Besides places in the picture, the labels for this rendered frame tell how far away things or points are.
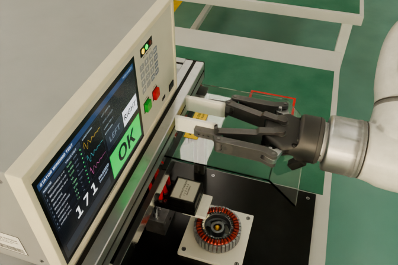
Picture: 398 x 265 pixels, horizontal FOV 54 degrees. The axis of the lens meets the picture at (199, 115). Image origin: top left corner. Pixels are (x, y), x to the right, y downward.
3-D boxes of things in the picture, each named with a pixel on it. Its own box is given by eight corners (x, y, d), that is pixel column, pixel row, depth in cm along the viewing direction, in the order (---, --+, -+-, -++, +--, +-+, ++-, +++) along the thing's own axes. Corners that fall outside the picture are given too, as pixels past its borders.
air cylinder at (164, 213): (175, 210, 101) (175, 197, 97) (165, 235, 96) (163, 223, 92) (157, 206, 102) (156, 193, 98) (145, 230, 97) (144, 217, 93)
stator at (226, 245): (245, 220, 97) (246, 211, 95) (234, 260, 90) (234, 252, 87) (202, 208, 100) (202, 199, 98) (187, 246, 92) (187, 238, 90)
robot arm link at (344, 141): (352, 149, 67) (317, 142, 68) (368, 109, 61) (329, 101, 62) (351, 190, 60) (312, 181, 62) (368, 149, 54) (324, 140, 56)
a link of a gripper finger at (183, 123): (216, 136, 65) (215, 139, 64) (176, 127, 67) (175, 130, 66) (217, 122, 63) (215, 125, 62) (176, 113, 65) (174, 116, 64)
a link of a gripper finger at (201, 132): (225, 138, 64) (220, 151, 61) (195, 131, 65) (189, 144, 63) (225, 131, 63) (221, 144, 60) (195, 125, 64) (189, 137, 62)
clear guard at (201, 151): (308, 123, 91) (313, 104, 87) (295, 207, 74) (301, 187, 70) (175, 97, 98) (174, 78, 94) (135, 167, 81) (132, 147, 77)
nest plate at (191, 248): (253, 218, 99) (253, 215, 98) (240, 272, 89) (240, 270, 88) (196, 203, 103) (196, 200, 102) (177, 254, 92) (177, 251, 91)
